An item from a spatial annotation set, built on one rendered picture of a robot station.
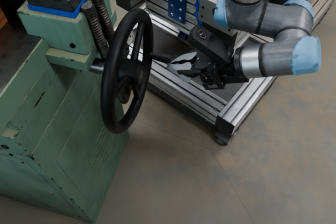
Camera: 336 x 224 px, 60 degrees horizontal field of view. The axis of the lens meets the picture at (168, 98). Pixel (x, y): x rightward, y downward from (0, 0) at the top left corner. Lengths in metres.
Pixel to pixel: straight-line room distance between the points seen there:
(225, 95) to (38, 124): 0.91
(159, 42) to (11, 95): 1.09
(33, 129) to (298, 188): 1.18
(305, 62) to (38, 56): 0.54
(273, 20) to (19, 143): 0.60
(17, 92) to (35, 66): 0.07
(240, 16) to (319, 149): 1.08
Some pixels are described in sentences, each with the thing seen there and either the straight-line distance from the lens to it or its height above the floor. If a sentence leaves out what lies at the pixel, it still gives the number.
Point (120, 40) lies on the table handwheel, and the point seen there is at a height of 0.95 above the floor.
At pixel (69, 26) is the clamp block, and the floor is 0.95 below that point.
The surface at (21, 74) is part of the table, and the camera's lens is 0.64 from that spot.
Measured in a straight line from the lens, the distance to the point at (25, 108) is 0.67.
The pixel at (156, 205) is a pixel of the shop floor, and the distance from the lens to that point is 1.38.
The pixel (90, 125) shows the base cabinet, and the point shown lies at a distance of 0.99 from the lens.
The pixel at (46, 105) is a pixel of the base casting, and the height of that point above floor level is 0.76.
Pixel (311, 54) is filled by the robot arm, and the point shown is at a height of 0.92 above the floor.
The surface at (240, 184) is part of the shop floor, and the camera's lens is 1.44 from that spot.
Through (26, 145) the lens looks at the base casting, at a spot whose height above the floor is 0.75.
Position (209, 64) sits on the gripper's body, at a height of 0.82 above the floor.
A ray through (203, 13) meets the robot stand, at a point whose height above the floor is 0.72.
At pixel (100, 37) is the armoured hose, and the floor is 0.89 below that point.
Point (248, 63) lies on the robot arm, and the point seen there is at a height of 0.86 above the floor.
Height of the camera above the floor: 1.33
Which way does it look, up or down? 55 degrees down
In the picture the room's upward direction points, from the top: straight up
